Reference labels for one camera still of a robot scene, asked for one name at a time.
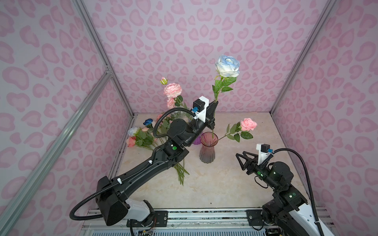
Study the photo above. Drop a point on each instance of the aluminium corner frame post left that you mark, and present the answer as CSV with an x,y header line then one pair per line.
x,y
90,27

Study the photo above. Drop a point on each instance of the dark blue small flower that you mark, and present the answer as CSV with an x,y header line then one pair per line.
x,y
148,122

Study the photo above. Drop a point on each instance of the aluminium diagonal frame bar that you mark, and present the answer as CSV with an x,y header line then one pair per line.
x,y
27,191

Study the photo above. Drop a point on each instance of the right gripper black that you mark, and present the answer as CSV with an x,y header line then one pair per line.
x,y
251,164

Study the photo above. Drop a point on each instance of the pink peach open rose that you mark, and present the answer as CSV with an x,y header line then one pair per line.
x,y
131,141

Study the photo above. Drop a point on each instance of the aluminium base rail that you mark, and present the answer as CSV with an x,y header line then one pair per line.
x,y
190,222

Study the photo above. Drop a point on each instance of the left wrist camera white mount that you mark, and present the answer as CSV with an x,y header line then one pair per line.
x,y
200,108

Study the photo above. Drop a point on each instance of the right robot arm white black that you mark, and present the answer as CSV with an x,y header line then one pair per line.
x,y
289,209

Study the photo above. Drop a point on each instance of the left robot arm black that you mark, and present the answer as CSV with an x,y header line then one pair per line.
x,y
114,199

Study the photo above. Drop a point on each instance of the white blue artificial rose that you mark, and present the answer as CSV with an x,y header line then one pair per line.
x,y
227,68

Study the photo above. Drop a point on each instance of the cream white rose stem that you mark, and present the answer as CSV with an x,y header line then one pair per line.
x,y
145,137

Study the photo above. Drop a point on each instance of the pink grey glass vase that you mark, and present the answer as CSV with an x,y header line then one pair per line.
x,y
207,153

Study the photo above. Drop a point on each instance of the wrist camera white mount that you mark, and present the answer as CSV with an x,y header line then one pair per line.
x,y
200,108
264,151

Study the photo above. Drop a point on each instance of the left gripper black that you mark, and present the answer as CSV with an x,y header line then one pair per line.
x,y
209,118

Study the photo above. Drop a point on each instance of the aluminium corner frame post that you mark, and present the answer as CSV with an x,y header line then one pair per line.
x,y
90,27
317,29

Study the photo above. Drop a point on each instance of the aluminium corner frame post right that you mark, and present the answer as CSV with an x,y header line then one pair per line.
x,y
317,29

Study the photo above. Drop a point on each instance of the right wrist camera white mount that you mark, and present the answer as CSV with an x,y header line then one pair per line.
x,y
264,151

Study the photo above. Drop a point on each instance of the pink white peony spray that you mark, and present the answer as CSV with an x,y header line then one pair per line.
x,y
173,92

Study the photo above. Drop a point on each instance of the blue purple glass vase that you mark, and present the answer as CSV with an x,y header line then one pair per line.
x,y
197,141

